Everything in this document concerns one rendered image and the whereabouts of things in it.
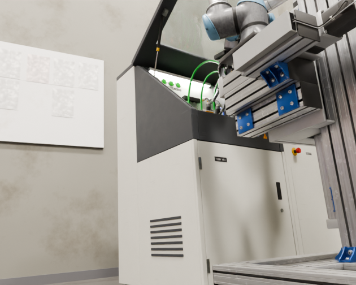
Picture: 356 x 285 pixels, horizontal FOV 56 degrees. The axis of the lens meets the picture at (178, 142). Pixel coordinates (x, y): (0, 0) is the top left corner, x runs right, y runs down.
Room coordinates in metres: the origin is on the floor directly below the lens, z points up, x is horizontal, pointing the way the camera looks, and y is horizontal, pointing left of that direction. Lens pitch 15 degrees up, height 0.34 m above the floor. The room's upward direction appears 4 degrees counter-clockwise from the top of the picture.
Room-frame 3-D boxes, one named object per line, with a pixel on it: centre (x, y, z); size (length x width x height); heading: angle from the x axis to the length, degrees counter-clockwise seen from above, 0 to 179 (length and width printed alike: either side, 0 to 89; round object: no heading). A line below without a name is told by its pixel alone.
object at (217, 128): (1.80, -0.35, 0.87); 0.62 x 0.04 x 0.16; 126
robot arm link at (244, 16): (1.22, -0.34, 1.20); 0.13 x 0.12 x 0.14; 72
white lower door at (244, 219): (1.78, -0.35, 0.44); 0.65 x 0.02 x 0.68; 126
